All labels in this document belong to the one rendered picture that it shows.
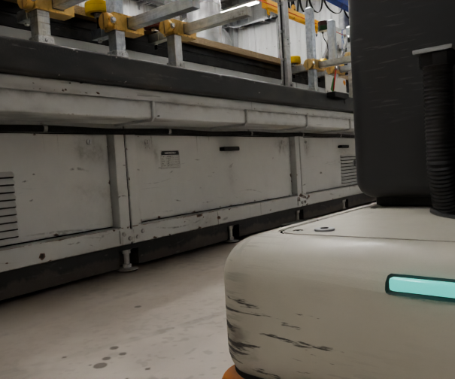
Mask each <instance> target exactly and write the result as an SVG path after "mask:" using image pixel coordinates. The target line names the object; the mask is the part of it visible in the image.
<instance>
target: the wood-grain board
mask: <svg viewBox="0 0 455 379"><path fill-rule="evenodd" d="M3 1H7V2H13V3H16V4H17V0H3ZM74 17H76V18H79V19H83V20H89V21H92V22H95V23H97V20H96V19H95V18H94V17H88V16H87V15H86V14H85V8H84V7H81V6H78V5H75V6H74ZM144 34H146V35H151V34H153V33H152V32H149V31H146V30H144ZM196 38H197V39H196V40H193V41H188V42H185V41H181V43H185V44H190V45H193V46H197V47H203V48H206V49H209V50H216V51H219V52H222V53H228V54H232V55H235V56H241V57H244V58H248V59H254V60H257V61H260V62H266V63H270V64H273V65H279V66H281V59H280V58H277V57H273V56H269V55H265V54H262V53H257V52H254V51H251V50H245V49H242V48H239V47H234V46H231V45H228V44H222V43H220V42H216V41H211V40H208V39H204V38H200V37H196ZM338 77H340V78H344V79H346V82H348V76H346V75H343V76H338Z"/></svg>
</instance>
